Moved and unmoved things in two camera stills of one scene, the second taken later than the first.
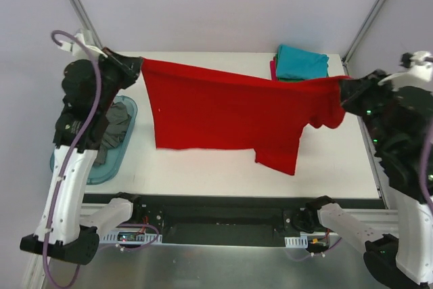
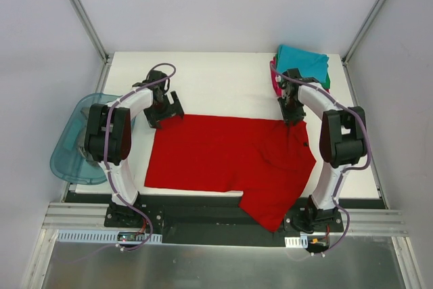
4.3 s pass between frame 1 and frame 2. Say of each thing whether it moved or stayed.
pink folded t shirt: stayed
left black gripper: moved
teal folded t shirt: stayed
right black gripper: moved
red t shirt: moved
